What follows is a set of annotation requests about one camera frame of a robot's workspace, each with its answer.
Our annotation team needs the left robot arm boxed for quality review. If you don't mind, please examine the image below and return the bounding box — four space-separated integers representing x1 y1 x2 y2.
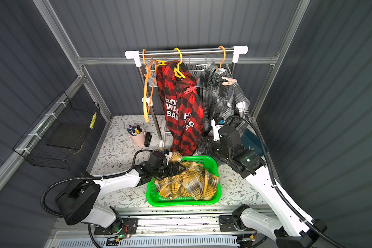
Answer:
40 150 186 228

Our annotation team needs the steel clothes rack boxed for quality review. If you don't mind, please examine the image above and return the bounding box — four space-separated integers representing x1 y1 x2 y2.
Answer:
125 45 249 145

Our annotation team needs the floral table mat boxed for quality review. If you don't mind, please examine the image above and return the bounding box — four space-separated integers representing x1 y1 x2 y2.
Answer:
89 114 267 209

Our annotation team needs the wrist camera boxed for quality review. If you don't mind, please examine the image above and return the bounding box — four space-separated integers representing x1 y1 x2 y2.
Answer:
162 150 182 162
211 118 225 142

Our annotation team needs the brown orange hanger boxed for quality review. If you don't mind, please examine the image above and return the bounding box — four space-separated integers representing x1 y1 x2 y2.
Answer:
218 45 226 68

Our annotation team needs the dark teal plastic bin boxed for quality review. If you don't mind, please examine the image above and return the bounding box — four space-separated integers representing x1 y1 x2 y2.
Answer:
241 129 264 161

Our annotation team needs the yellow plastic hanger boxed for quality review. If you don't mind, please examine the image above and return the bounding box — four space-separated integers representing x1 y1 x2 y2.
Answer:
174 48 186 79

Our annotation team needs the small yellow clothespin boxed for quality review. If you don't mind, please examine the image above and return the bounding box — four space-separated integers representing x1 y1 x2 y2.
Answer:
156 60 168 66

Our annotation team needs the yellow plaid long-sleeve shirt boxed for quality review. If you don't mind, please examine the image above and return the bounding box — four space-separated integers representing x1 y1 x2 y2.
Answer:
154 151 220 200

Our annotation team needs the orange plastic hanger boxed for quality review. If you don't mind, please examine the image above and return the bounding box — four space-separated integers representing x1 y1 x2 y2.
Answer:
142 49 159 124

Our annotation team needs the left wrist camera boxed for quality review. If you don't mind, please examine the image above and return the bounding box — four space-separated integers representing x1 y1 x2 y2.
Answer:
162 150 182 162

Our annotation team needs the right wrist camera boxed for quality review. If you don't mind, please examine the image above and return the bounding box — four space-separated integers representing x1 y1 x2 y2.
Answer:
211 118 225 142

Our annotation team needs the grey plaid long-sleeve shirt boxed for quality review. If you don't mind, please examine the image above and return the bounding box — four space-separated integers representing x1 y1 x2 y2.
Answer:
199 64 251 137

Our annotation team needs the pink pen cup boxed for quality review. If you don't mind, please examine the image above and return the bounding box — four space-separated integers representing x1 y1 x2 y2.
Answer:
127 123 146 147

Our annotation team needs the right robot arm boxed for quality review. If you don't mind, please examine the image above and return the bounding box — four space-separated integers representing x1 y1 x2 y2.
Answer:
198 115 342 248

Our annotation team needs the black wire wall basket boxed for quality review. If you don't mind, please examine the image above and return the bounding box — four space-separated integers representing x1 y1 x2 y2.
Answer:
13 94 100 169

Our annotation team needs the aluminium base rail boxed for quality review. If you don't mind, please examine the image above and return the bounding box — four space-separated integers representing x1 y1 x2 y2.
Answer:
45 205 282 248

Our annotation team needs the green perforated plastic tray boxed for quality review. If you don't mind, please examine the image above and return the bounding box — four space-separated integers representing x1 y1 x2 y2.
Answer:
146 156 222 207

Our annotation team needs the pink clothespin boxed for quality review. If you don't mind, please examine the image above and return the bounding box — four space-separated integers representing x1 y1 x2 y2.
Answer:
222 76 237 86

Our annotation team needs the white mesh wire basket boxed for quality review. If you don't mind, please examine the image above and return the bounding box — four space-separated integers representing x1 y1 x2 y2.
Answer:
180 63 206 87

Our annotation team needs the red clothespin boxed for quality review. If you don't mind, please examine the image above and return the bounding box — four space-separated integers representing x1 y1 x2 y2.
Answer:
184 86 197 94

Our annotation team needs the black stapler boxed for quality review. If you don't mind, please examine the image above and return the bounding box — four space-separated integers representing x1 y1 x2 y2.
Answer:
144 132 152 147

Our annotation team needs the red black plaid shirt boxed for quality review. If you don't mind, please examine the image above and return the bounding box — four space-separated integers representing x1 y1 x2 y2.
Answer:
156 61 204 156

